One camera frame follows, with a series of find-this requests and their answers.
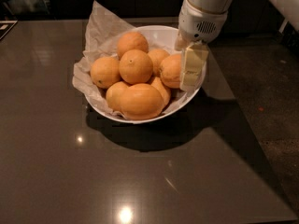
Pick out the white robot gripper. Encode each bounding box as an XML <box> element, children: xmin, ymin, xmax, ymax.
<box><xmin>174</xmin><ymin>0</ymin><xmax>227</xmax><ymax>91</ymax></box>

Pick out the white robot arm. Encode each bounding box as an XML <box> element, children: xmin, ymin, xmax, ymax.
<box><xmin>175</xmin><ymin>0</ymin><xmax>299</xmax><ymax>91</ymax></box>

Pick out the white ceramic bowl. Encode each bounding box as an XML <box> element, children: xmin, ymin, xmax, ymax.
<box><xmin>85</xmin><ymin>25</ymin><xmax>207</xmax><ymax>124</ymax></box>

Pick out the orange wedged front right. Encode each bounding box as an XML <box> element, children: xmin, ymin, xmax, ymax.
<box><xmin>149</xmin><ymin>77</ymin><xmax>171</xmax><ymax>105</ymax></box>

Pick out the large orange at front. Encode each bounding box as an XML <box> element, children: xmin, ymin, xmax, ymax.
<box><xmin>120</xmin><ymin>83</ymin><xmax>164</xmax><ymax>120</ymax></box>

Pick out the white crumpled paper liner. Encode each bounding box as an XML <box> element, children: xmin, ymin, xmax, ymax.
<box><xmin>72</xmin><ymin>0</ymin><xmax>192</xmax><ymax>120</ymax></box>

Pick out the dark framed object top left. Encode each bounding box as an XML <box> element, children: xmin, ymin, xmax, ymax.
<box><xmin>0</xmin><ymin>21</ymin><xmax>17</xmax><ymax>40</ymax></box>

